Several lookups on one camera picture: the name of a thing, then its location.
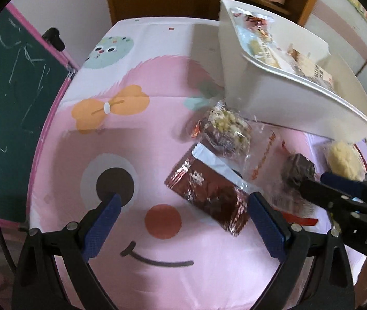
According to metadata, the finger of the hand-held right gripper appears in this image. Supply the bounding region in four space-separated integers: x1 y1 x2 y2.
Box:
320 172 367 201
295 179 362 214

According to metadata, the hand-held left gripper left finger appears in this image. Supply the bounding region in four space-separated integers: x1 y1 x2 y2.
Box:
12 194 123 310

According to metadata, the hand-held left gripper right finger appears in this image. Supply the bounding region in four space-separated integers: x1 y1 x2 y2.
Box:
248 192 355 310

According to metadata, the yellow pastry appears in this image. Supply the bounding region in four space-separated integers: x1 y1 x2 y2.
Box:
324 139 367 181

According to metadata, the chocolate ball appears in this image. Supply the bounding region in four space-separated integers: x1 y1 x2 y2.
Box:
245 129 320 227

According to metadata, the dark red foil packet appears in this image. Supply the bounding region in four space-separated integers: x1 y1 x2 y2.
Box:
164 142 252 237

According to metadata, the clear nut candy packet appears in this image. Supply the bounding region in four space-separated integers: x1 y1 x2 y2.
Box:
187 100 255 159

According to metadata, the white plastic bin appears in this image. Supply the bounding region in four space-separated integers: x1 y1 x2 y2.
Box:
217 0 367 136

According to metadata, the white green biscuit packet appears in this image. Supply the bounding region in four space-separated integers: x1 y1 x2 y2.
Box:
287 48 336 89

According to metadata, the blue yellow bread packet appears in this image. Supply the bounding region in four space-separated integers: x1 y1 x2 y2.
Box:
237 27 287 68

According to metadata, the red white snack packet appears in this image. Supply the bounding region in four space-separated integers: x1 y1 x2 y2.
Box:
230 8 274 36

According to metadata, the cartoon printed tablecloth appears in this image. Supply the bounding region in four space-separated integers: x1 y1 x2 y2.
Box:
25 18 367 310

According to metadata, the pink framed chalkboard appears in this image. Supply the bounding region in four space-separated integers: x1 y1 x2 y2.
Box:
0 3 77 223

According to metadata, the wooden corner shelf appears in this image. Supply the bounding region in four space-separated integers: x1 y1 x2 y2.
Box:
216 0 326 26

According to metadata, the black chalkboard clamp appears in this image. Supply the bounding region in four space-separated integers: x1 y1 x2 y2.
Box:
43 27 65 52

